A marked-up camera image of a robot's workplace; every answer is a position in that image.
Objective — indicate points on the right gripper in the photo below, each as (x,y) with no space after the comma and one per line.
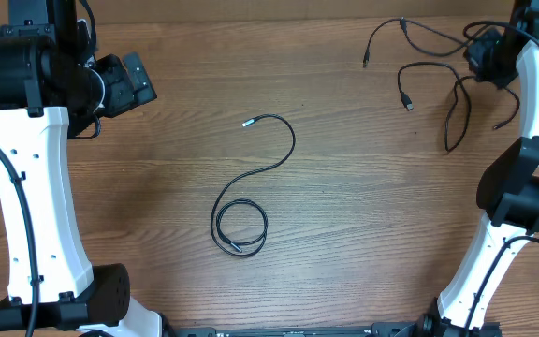
(483,53)

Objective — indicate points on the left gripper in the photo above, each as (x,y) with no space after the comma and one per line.
(123,95)

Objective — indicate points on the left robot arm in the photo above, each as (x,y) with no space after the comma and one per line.
(53,89)

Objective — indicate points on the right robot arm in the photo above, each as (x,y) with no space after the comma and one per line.
(508,192)

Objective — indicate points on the cardboard wall panel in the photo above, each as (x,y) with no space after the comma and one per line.
(149,11)

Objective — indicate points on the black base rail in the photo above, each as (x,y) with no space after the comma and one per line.
(379,329)

